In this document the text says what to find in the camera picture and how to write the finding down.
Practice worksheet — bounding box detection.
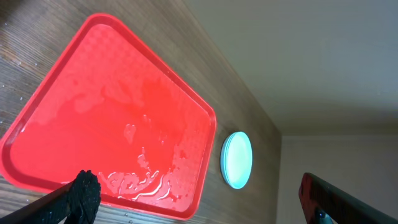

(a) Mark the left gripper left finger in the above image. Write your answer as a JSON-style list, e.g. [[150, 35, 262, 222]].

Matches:
[[1, 170, 101, 224]]

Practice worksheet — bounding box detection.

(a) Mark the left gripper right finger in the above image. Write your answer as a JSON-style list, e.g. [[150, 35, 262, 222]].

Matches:
[[298, 172, 397, 224]]

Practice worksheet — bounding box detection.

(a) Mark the pale blue plate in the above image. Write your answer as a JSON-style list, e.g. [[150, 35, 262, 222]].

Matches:
[[219, 142, 224, 181], [225, 131, 253, 189], [223, 137, 229, 184]]

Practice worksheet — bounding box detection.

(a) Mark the red plastic tray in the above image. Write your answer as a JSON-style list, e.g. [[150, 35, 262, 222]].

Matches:
[[1, 13, 217, 220]]

